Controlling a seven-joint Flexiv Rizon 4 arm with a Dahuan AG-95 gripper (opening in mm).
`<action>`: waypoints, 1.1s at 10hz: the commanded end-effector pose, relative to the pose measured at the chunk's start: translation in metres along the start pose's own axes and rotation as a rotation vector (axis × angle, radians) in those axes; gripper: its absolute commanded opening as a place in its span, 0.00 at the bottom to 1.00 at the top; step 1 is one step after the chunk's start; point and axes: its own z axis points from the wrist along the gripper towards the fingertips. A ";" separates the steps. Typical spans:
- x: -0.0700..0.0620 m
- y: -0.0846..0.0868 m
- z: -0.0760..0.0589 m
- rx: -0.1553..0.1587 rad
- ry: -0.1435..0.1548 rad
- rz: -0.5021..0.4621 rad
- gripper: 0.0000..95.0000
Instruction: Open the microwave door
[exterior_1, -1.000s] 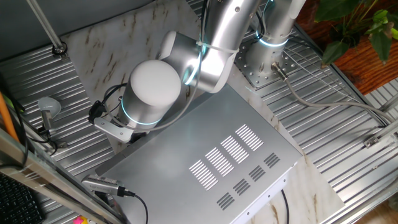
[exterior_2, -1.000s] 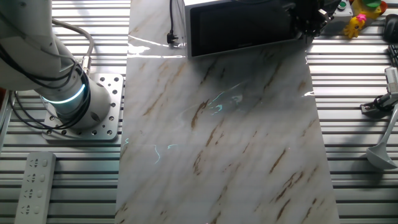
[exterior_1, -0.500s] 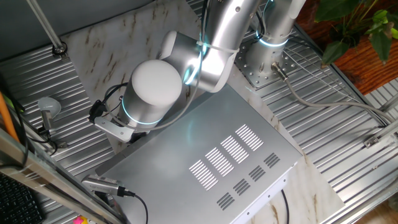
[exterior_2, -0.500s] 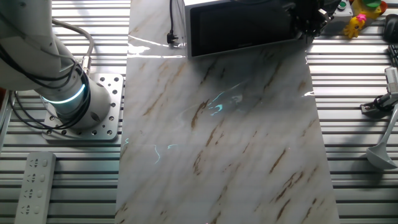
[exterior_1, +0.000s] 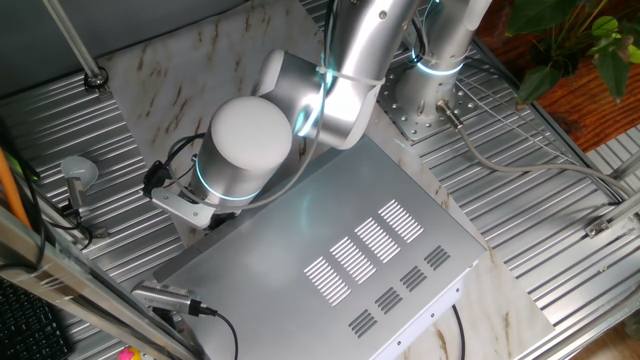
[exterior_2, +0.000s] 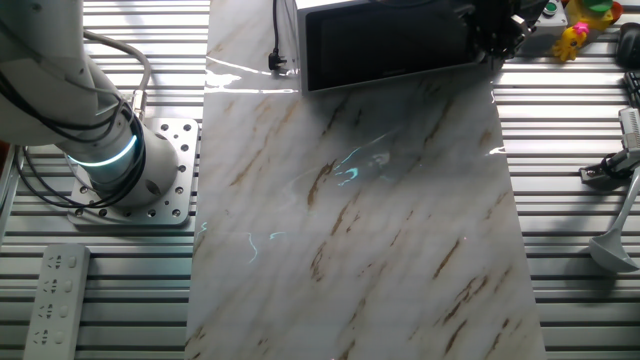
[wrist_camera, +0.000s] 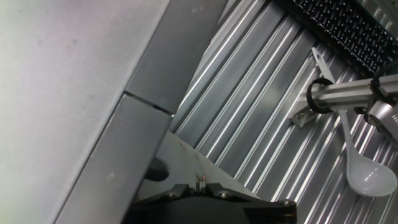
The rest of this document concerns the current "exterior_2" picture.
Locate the yellow duck toy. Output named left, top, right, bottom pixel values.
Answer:
left=567, top=0, right=617, bottom=32

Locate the white green-button box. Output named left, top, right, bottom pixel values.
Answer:
left=520, top=0, right=570, bottom=57

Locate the black microwave power cord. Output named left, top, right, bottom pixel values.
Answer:
left=268, top=0, right=292, bottom=76

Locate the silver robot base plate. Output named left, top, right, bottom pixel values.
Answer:
left=67, top=117, right=201, bottom=227

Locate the black computer mouse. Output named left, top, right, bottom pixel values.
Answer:
left=613, top=22, right=640, bottom=70

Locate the silver finned camera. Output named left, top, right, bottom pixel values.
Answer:
left=617, top=106, right=640, bottom=151

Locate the grey robot power cable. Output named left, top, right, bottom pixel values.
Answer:
left=82, top=28, right=154, bottom=122

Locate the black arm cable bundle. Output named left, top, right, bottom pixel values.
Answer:
left=0, top=64, right=147, bottom=210

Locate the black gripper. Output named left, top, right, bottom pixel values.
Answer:
left=468, top=0, right=519, bottom=62

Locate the white power strip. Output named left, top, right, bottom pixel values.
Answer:
left=21, top=242, right=92, bottom=360

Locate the marble pattern table mat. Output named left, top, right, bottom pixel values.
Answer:
left=183, top=0, right=549, bottom=360

